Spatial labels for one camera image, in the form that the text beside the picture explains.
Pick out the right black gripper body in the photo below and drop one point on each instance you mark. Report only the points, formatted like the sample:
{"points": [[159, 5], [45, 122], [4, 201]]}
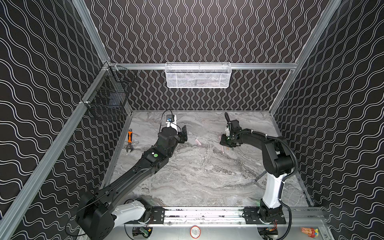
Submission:
{"points": [[227, 140]]}

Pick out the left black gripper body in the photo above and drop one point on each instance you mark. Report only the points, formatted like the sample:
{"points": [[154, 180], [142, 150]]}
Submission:
{"points": [[183, 135]]}

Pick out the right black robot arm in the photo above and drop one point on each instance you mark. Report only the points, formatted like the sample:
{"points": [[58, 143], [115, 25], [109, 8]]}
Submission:
{"points": [[279, 160]]}

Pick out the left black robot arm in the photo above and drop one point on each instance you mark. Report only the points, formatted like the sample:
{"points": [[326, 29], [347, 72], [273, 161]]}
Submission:
{"points": [[100, 212]]}

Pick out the red white round sticker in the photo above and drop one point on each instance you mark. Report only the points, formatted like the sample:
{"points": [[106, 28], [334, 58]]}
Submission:
{"points": [[195, 232]]}

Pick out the orange red small object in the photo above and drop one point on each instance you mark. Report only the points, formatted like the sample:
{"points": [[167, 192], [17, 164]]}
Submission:
{"points": [[310, 232]]}

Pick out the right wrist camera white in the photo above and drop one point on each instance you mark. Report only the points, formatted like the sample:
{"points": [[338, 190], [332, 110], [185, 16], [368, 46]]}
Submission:
{"points": [[228, 131]]}

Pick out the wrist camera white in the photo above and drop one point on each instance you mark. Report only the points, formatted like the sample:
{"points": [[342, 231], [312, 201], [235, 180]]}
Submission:
{"points": [[171, 121], [228, 131]]}

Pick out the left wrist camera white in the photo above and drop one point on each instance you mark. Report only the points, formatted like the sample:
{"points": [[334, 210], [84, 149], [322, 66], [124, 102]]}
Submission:
{"points": [[171, 121]]}

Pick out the orange handled adjustable wrench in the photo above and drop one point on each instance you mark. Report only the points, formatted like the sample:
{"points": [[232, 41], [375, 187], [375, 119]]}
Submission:
{"points": [[129, 147]]}

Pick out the white mesh wire basket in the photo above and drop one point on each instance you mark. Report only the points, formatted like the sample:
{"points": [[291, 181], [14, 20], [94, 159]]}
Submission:
{"points": [[196, 75]]}

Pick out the black wire basket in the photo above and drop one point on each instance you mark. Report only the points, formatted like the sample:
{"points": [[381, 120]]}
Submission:
{"points": [[108, 103]]}

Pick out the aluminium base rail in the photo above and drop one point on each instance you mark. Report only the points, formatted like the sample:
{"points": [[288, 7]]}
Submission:
{"points": [[204, 216]]}

